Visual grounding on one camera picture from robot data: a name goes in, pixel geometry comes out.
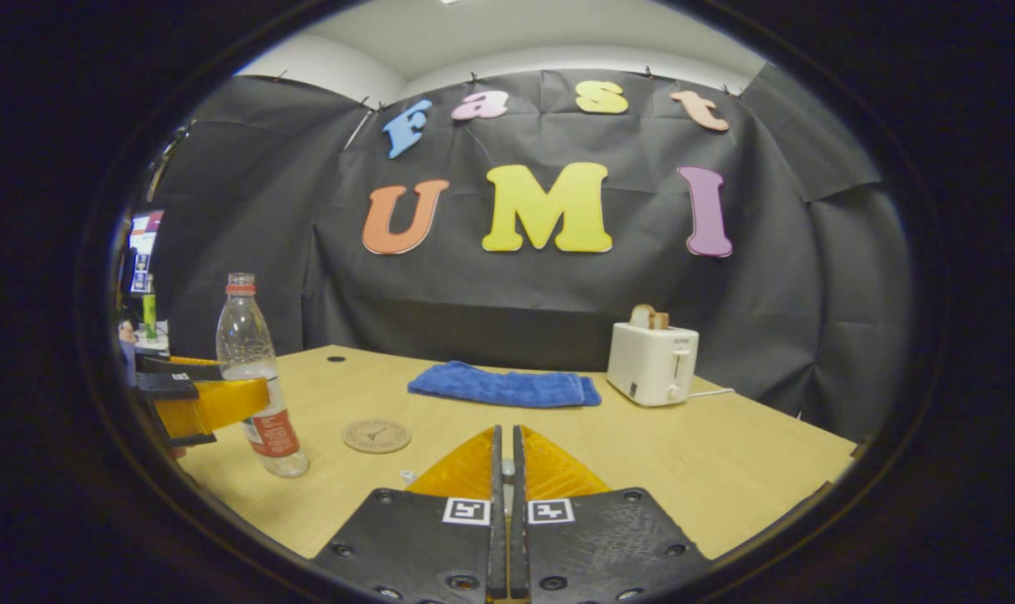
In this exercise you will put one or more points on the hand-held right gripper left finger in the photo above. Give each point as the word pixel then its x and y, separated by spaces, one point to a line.
pixel 415 545

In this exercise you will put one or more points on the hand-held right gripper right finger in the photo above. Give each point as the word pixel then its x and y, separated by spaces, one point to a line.
pixel 600 545

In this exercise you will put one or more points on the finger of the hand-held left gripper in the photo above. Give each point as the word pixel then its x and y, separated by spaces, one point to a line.
pixel 214 403
pixel 193 362

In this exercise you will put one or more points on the clear plastic water bottle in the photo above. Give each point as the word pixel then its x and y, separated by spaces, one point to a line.
pixel 243 335

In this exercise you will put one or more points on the round cork coaster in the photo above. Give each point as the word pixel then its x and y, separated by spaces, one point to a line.
pixel 377 436

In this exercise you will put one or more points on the white teacup lid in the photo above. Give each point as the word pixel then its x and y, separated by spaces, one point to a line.
pixel 507 470

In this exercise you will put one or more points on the small green bottle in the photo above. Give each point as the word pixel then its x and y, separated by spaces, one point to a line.
pixel 149 315

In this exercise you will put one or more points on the computer monitor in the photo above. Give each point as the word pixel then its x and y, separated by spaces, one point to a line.
pixel 143 252

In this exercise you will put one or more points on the blue folded towel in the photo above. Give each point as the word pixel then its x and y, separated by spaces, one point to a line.
pixel 503 386

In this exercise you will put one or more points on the white toaster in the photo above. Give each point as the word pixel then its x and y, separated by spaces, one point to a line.
pixel 650 365

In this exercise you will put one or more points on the bread slice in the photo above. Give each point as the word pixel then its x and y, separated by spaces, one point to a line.
pixel 646 318

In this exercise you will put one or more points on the black backdrop cloth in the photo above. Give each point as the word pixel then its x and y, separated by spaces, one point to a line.
pixel 516 294

